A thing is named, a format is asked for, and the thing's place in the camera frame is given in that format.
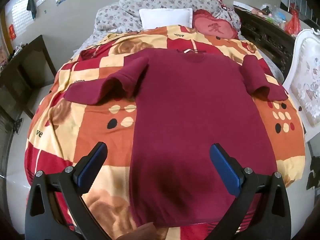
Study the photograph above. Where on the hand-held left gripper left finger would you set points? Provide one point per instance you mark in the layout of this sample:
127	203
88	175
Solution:
91	170

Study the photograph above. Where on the red orange printed blanket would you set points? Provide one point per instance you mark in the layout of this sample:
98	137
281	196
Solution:
75	135

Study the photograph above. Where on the maroon knit sweater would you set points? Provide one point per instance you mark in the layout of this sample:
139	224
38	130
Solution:
187	105

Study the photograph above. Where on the grey floral quilt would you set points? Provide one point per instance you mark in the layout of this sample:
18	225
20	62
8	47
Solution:
170	0

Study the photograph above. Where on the red heart-shaped cushion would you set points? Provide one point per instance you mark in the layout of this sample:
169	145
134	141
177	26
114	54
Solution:
212	27

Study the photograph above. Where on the dark carved wooden cabinet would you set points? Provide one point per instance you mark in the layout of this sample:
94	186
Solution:
267	37

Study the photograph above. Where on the white paper sheet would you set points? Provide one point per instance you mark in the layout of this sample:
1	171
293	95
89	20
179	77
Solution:
242	5

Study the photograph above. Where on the red paper wall sticker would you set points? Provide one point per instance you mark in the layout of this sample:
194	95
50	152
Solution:
11	31

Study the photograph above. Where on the white pillow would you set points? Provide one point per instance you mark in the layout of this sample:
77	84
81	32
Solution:
165	17

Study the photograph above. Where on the red patterned cloth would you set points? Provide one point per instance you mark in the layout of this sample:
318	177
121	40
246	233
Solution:
220	1

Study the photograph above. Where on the dark green hanging cloth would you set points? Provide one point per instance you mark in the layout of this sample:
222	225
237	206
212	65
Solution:
31	5

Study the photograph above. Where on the dark wooden side table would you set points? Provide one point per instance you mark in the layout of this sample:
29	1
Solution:
27	67

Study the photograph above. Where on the white floral upholstered chair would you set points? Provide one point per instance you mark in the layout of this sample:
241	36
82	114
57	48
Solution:
307	85

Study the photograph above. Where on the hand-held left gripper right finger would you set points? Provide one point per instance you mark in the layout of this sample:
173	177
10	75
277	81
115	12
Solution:
226	170

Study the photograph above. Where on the red plastic bag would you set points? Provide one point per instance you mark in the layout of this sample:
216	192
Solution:
293	23

